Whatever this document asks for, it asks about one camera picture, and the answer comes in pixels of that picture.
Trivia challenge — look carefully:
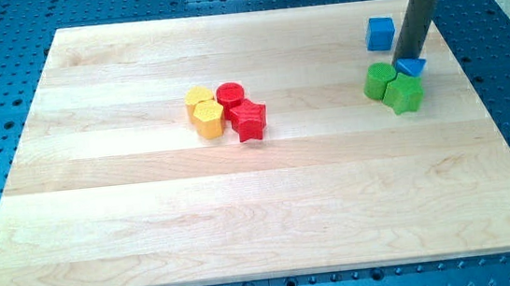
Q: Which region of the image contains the blue cube block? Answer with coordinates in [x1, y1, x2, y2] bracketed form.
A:
[365, 17, 395, 51]

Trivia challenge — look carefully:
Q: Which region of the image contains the red star block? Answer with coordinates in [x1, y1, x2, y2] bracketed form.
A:
[230, 99, 266, 142]

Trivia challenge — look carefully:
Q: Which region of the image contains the yellow hexagon block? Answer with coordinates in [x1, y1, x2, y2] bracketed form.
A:
[193, 100, 225, 139]

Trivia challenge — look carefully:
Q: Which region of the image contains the red cylinder block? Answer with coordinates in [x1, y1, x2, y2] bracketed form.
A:
[216, 82, 245, 121]

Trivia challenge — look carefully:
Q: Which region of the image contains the yellow pentagon block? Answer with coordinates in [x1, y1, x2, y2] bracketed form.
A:
[184, 85, 214, 122]

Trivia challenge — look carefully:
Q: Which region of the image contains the green cylinder block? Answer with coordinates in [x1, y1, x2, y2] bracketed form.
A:
[363, 62, 397, 100]

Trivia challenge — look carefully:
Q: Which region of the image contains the wooden board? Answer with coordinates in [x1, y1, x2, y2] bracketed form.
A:
[0, 0, 510, 286]

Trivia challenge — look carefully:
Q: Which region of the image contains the green star block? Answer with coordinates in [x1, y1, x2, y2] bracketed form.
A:
[382, 73, 424, 115]

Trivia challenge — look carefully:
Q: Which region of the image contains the blue triangle block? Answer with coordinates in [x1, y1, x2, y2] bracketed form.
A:
[395, 58, 427, 77]

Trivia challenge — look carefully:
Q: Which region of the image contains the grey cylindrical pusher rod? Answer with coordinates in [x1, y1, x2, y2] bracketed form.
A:
[392, 0, 438, 64]

